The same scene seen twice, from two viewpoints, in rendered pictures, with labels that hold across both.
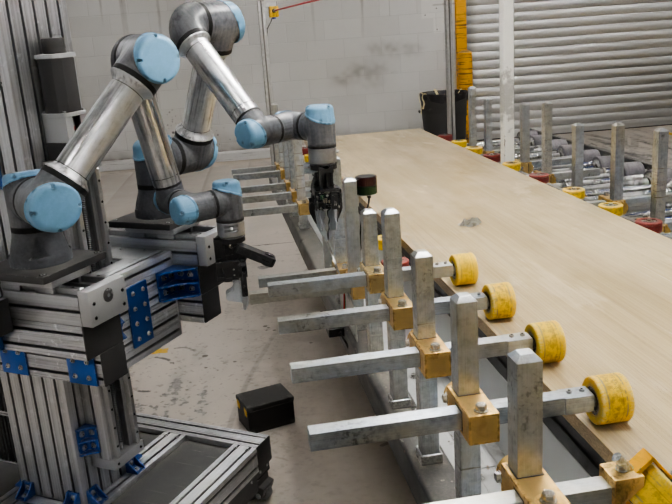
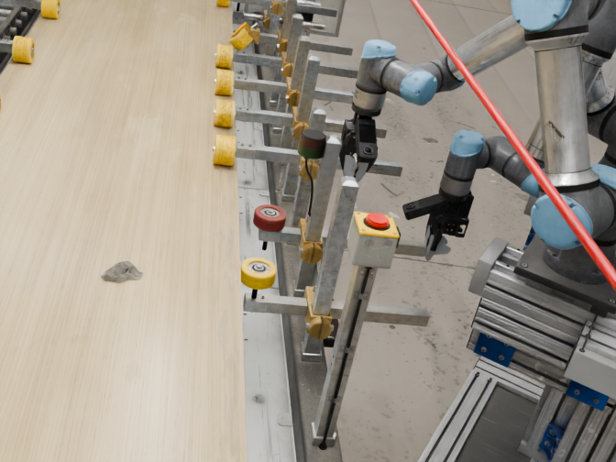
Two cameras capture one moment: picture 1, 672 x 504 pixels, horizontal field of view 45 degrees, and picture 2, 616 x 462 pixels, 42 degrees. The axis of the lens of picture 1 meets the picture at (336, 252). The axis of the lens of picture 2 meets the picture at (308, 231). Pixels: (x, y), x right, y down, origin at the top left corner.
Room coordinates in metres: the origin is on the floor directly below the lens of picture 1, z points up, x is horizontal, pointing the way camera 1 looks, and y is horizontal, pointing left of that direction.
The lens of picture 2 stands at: (3.90, -0.15, 1.89)
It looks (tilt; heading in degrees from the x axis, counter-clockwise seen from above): 30 degrees down; 177
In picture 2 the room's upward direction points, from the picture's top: 12 degrees clockwise
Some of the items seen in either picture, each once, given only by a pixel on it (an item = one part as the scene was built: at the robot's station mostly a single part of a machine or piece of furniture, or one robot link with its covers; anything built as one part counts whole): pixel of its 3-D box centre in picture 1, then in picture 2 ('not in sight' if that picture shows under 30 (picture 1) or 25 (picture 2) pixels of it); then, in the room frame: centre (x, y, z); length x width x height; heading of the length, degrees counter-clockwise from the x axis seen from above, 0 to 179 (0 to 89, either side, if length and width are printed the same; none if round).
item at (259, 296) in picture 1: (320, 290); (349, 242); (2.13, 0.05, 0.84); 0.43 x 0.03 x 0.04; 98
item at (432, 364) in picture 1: (428, 351); (293, 92); (1.42, -0.16, 0.95); 0.14 x 0.06 x 0.05; 8
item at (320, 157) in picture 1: (323, 155); (368, 97); (2.10, 0.01, 1.23); 0.08 x 0.08 x 0.05
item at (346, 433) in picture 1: (463, 415); (293, 63); (1.15, -0.18, 0.95); 0.50 x 0.04 x 0.04; 98
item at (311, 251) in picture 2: (358, 283); (309, 240); (2.16, -0.06, 0.85); 0.14 x 0.06 x 0.05; 8
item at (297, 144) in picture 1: (300, 181); not in sight; (3.42, 0.13, 0.91); 0.04 x 0.04 x 0.48; 8
